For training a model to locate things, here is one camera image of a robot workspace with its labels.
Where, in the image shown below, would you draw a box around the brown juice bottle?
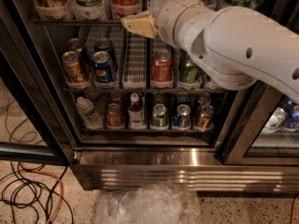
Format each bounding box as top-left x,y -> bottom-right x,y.
128,92 -> 145,130

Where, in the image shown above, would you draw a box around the white can right compartment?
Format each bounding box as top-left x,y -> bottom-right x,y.
262,107 -> 286,133

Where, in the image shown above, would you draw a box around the gold can rear left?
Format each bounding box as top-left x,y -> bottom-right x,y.
66,38 -> 90,65

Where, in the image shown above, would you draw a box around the blue pepsi can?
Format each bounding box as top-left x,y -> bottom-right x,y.
94,37 -> 118,69
93,51 -> 117,83

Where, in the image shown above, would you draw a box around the black cables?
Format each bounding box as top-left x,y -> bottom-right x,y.
0,161 -> 75,224

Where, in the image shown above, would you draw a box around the blue Pepsi can front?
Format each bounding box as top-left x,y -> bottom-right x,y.
93,51 -> 117,83

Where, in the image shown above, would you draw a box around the clear water bottle bottom shelf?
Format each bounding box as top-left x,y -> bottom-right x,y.
76,96 -> 102,130

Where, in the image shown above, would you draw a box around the orange cable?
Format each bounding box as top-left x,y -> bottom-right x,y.
289,193 -> 299,224
18,161 -> 64,224

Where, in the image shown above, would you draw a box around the open glass fridge door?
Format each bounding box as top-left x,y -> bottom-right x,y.
0,0 -> 74,165

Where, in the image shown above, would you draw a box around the blue can right compartment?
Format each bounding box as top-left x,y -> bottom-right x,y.
281,96 -> 299,133

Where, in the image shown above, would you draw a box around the stainless steel fridge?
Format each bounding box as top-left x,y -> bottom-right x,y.
4,0 -> 299,192

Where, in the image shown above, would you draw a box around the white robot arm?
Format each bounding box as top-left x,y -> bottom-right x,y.
121,0 -> 299,103

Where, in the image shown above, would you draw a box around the blue Pepsi can rear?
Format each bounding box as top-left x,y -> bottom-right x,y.
94,37 -> 118,69

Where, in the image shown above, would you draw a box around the orange cable left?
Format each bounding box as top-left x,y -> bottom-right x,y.
18,161 -> 64,224

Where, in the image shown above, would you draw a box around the red soda can middle shelf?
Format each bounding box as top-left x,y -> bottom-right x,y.
151,49 -> 173,82

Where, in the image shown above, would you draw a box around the clear plastic bin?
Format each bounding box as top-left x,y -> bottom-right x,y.
95,181 -> 200,224

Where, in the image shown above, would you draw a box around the gold can front left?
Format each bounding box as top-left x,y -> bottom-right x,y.
61,50 -> 89,83

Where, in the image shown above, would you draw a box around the blue can bottom front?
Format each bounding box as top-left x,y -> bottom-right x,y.
173,105 -> 191,129

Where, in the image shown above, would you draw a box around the gold can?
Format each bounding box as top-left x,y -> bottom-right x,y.
61,50 -> 89,83
66,38 -> 90,65

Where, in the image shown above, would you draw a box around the green soda can front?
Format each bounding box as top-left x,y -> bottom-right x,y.
178,53 -> 200,84

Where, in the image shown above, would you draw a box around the orange can bottom front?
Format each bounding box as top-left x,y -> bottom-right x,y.
195,105 -> 215,128

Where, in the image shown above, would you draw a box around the green can bottom front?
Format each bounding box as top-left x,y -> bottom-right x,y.
151,104 -> 167,128

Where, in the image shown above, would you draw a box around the orange cable right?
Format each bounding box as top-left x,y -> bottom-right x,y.
289,193 -> 299,224

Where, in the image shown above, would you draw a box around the copper can bottom front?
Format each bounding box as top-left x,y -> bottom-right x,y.
107,104 -> 123,127

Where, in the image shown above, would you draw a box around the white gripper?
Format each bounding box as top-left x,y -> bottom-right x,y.
121,0 -> 215,49

